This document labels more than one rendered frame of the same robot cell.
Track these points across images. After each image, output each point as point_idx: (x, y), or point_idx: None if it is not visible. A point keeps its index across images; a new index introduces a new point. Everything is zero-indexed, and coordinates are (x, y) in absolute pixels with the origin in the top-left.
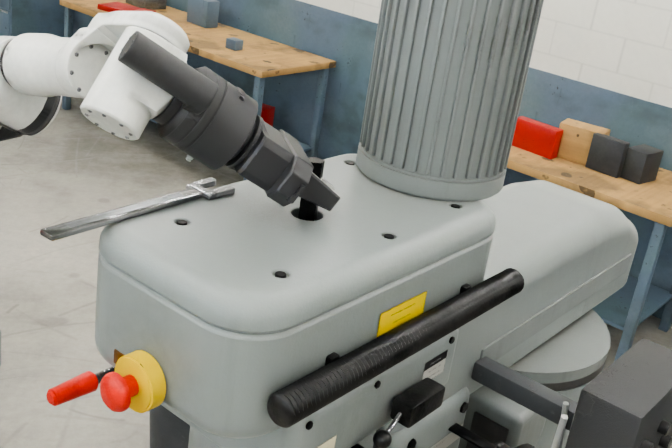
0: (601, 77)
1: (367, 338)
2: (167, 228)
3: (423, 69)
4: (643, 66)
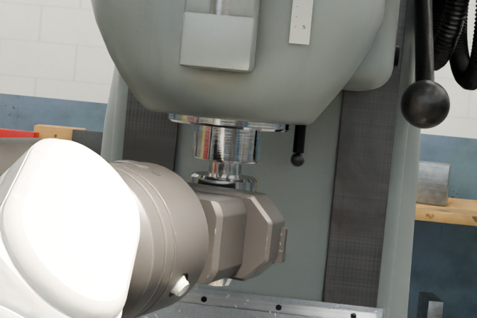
0: (59, 88)
1: None
2: None
3: None
4: (99, 69)
